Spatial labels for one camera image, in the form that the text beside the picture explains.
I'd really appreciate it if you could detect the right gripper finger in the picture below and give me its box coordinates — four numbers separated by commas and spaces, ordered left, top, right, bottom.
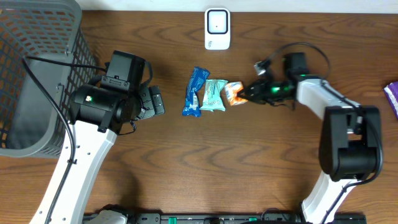
238, 83, 255, 95
237, 93, 257, 103

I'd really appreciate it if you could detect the orange Kleenex tissue pack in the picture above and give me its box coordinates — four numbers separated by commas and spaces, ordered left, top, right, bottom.
224, 82, 247, 106

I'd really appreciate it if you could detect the teal white snack packet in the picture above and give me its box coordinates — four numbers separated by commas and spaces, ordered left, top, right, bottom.
200, 79, 228, 111

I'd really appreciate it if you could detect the blue snack wrapper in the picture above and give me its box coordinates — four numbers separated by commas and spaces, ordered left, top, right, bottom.
182, 67, 210, 117

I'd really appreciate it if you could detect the red purple snack bag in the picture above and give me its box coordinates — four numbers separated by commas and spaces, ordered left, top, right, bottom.
383, 82, 398, 118

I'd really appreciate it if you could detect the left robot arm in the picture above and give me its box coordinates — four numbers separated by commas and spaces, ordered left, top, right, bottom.
31, 50, 165, 223

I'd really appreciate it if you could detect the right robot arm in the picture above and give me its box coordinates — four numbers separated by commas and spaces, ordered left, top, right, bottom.
238, 52, 383, 223

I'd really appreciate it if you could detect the grey plastic mesh basket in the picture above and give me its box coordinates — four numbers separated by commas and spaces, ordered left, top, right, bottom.
1, 0, 96, 158

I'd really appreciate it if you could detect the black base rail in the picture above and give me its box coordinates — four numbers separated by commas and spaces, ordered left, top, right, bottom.
82, 212, 368, 224

